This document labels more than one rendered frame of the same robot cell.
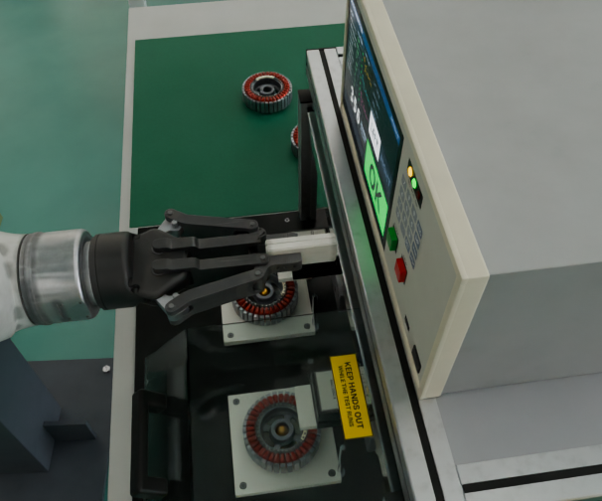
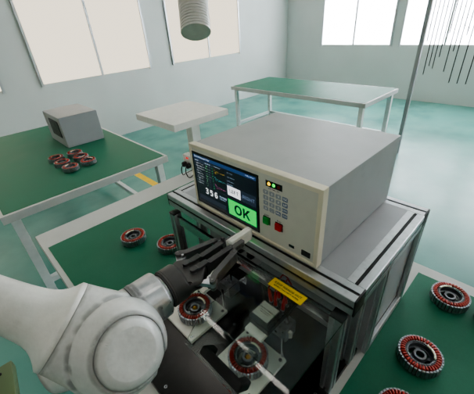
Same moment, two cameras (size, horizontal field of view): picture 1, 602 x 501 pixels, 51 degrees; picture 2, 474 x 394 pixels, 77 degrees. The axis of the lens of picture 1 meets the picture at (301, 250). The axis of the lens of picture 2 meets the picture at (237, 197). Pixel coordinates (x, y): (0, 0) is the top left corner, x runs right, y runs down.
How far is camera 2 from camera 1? 0.31 m
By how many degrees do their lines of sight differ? 33
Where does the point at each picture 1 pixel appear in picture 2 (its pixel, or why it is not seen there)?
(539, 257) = (335, 178)
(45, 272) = (149, 294)
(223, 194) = not seen: hidden behind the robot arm
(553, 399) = (350, 244)
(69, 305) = (165, 306)
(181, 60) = (80, 245)
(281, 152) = (156, 256)
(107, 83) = not seen: hidden behind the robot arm
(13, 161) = not seen: outside the picture
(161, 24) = (58, 235)
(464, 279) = (324, 191)
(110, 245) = (169, 269)
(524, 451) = (359, 263)
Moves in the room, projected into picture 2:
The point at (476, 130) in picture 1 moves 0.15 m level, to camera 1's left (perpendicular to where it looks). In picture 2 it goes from (280, 162) to (228, 182)
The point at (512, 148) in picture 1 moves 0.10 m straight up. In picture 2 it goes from (295, 161) to (296, 119)
